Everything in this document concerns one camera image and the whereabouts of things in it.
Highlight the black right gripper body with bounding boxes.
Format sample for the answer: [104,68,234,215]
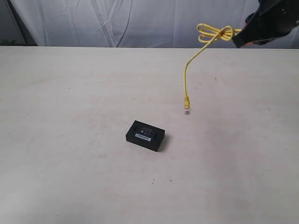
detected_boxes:
[232,0,299,48]

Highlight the yellow ethernet cable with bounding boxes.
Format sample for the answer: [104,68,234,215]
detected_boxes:
[183,23,244,115]

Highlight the small black network box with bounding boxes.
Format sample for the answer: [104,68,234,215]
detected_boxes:
[126,120,165,152]

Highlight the white backdrop curtain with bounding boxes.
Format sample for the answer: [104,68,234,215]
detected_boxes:
[0,0,299,49]

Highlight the green plant leaves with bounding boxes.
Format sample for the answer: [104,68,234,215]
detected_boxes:
[0,39,17,46]

